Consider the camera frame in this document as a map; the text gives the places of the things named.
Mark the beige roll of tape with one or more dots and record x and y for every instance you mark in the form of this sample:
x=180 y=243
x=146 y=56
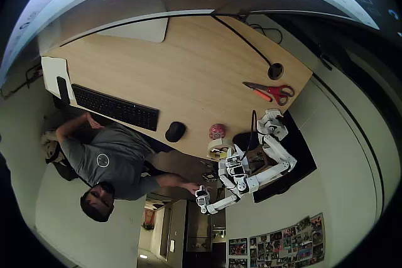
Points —
x=220 y=142

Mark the man's right forearm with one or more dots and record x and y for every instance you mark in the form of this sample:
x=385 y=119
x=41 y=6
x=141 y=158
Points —
x=169 y=182

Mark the man's left forearm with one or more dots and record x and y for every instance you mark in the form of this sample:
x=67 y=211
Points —
x=72 y=125

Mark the white follower robot arm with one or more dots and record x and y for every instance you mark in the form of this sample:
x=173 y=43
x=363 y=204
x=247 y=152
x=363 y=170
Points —
x=278 y=152

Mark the pink cup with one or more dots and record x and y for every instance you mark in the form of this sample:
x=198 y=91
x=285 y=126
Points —
x=217 y=130

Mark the man's right hand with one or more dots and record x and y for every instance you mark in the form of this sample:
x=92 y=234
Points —
x=193 y=188

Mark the man's left hand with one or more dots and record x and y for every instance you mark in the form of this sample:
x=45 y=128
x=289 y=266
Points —
x=93 y=122

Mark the black rounded object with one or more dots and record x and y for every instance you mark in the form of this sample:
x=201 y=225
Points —
x=243 y=139

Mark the brown cardboard box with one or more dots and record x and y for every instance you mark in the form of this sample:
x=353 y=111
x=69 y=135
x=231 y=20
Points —
x=260 y=161

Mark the black computer mouse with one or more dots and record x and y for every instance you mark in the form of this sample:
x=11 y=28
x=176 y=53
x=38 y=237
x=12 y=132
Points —
x=175 y=131

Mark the orange pen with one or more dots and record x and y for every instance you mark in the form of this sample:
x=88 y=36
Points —
x=263 y=94

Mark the black side table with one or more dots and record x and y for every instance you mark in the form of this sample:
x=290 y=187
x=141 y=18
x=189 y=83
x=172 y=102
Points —
x=304 y=162

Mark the man in grey t-shirt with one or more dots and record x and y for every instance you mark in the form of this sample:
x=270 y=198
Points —
x=110 y=158

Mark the black computer keyboard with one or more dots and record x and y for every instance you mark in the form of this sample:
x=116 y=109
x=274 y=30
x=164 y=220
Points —
x=116 y=108

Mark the silver monitor stand base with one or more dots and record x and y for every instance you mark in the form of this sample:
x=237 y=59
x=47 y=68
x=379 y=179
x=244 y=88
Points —
x=141 y=31

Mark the black bag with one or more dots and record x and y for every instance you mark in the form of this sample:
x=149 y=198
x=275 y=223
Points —
x=64 y=169

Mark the black phone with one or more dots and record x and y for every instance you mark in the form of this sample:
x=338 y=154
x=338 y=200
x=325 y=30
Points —
x=63 y=89

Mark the beige cloth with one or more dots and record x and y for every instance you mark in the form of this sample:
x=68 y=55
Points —
x=47 y=137

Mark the white paper sheet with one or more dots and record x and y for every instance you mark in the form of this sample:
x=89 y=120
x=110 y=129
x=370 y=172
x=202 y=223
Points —
x=51 y=70

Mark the small wall photo sheet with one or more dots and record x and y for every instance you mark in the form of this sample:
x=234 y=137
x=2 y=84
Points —
x=237 y=263
x=237 y=246

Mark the large wall photo collage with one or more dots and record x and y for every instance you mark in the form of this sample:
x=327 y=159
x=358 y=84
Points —
x=289 y=243

